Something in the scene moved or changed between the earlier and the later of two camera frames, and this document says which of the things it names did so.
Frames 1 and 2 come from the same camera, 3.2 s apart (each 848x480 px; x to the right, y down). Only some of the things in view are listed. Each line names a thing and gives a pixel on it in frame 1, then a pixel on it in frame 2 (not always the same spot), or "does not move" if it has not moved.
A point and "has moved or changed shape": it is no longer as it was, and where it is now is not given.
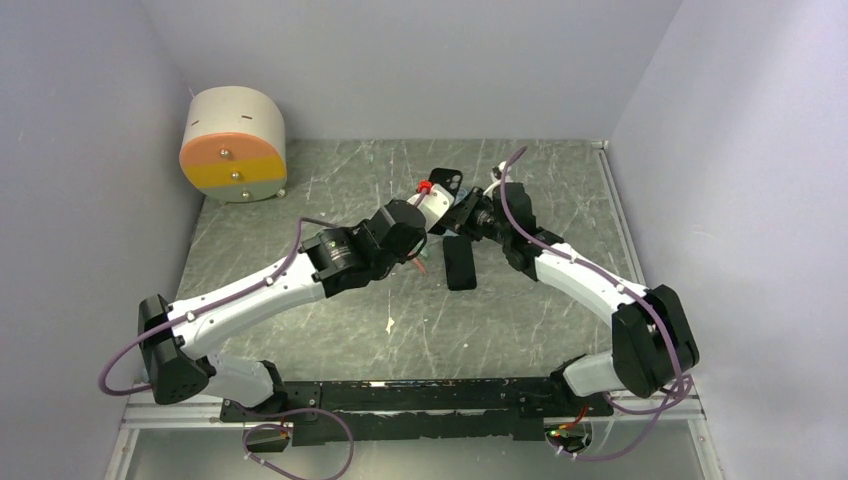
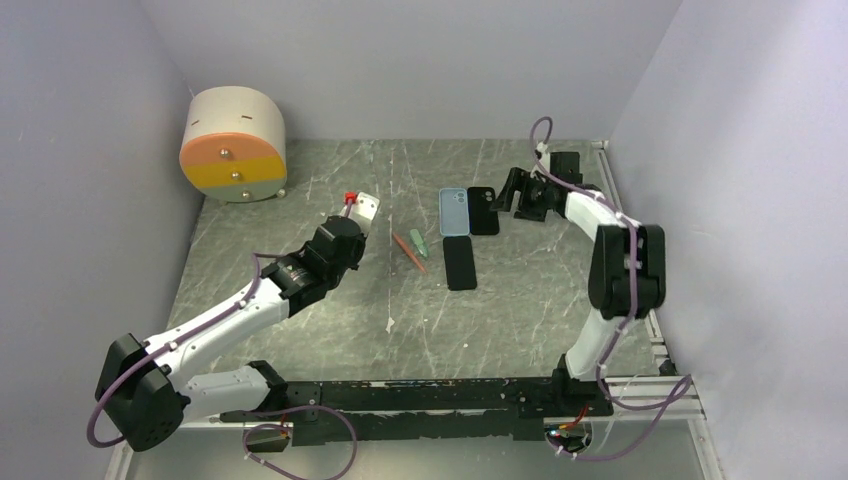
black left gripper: (415, 242) → (359, 244)
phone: (459, 263) does not move
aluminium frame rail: (681, 401) does not move
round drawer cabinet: (234, 147) does not move
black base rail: (428, 409) does not move
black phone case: (449, 179) has moved or changed shape
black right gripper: (455, 217) → (519, 180)
